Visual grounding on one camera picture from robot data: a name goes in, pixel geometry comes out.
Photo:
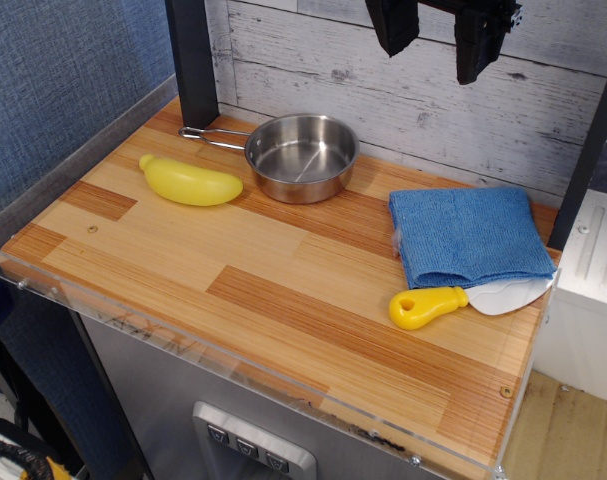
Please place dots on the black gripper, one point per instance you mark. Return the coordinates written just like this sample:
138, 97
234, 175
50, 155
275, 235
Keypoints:
480, 27

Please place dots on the blue towel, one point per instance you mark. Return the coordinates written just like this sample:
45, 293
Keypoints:
467, 237

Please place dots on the black left frame post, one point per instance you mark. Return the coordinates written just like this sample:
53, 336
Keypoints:
192, 55

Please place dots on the clear acrylic table guard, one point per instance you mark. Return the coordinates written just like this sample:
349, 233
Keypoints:
313, 333

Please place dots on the white ribbed side unit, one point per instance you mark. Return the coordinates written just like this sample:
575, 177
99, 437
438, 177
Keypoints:
572, 345

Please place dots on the yellow handled toy knife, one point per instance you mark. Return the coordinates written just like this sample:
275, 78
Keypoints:
413, 309

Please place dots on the small steel saucepan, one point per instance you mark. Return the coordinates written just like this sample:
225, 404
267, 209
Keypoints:
295, 159

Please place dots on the yellow black object bottom left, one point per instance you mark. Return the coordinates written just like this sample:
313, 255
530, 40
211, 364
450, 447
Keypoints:
33, 465

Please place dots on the yellow toy banana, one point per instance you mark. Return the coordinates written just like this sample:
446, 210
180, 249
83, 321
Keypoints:
188, 184

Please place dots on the silver button control panel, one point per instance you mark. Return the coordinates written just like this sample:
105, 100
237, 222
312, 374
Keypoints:
237, 449

